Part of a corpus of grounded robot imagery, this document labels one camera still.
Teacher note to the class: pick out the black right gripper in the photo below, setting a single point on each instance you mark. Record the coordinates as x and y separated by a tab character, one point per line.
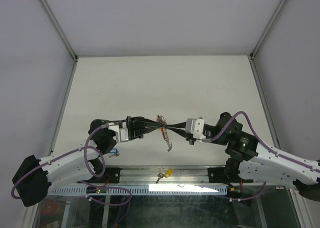
188	137

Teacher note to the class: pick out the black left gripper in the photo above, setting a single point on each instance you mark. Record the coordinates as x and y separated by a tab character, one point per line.
135	125

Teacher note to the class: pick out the metal keyring holder red handle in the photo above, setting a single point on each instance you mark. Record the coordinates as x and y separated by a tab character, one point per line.
164	132

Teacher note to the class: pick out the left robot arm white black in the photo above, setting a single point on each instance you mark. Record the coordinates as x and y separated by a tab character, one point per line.
36	177

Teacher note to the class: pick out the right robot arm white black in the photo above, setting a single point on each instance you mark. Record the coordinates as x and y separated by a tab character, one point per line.
250	158

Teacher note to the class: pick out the blue tag key on table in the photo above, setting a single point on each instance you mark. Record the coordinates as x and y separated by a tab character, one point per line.
114	153

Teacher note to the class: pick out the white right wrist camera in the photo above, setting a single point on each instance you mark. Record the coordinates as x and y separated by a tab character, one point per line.
195	127

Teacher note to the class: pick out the aluminium mounting rail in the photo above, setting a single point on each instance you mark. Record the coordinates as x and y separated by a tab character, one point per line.
145	175

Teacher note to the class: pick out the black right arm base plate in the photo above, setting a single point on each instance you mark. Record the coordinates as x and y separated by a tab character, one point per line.
216	175

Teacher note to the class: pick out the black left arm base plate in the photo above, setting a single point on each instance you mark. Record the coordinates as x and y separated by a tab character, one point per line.
111	176

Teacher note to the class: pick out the white slotted cable duct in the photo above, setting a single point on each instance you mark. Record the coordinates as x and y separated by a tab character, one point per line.
142	190

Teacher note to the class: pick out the left aluminium frame post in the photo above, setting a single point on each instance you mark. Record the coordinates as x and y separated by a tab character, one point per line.
58	29

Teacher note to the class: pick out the aluminium frame post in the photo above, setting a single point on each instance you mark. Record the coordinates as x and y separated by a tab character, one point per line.
58	29
269	27

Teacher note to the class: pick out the right aluminium frame post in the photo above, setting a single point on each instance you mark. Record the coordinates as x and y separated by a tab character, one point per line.
269	27

